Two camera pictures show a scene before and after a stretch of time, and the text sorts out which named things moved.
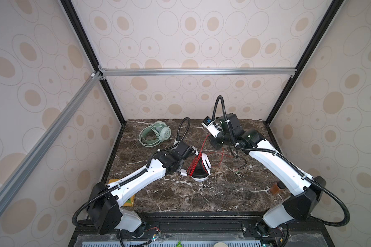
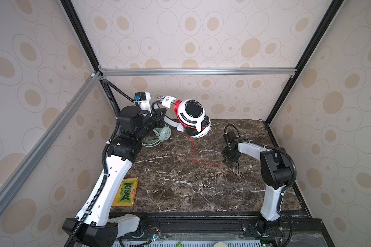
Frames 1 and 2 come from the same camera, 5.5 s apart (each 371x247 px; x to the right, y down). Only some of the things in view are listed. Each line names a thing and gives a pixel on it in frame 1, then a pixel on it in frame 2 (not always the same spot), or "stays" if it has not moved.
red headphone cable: [196, 162] → [177, 105]
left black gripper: [182, 162] → [159, 118]
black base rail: [235, 226] stays
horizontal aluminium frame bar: [198, 72] stays
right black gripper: [215, 144] → [224, 154]
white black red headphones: [202, 170] → [191, 119]
